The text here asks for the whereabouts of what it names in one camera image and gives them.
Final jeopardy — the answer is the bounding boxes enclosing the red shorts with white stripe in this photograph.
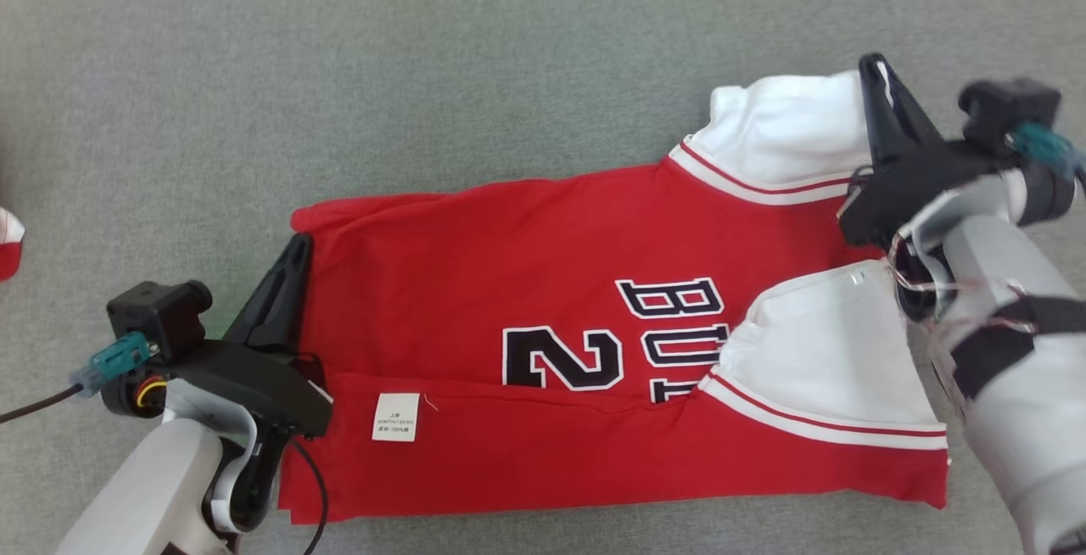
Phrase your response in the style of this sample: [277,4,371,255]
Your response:
[0,207,25,282]

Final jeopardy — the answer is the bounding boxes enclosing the red Bulls jersey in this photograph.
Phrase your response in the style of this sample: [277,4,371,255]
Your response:
[278,70,949,527]

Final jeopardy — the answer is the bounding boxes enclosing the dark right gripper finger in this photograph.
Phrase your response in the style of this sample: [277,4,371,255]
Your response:
[859,53,943,168]

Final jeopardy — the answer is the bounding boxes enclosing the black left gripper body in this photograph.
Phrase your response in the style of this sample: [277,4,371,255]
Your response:
[157,339,333,441]

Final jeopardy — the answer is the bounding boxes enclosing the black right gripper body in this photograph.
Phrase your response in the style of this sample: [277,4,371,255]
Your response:
[838,139,1021,250]

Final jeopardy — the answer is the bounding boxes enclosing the thin black camera cable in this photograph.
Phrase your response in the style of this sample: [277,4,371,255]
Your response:
[0,383,86,425]

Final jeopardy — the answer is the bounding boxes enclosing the teal cable connector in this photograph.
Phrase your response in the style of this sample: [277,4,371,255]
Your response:
[71,332,160,395]
[1010,121,1086,193]

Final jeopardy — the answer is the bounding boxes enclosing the thin black looped cable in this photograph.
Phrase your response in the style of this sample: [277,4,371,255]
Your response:
[288,436,331,555]

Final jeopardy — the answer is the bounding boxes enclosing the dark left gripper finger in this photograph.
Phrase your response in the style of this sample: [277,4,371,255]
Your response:
[225,233,314,350]

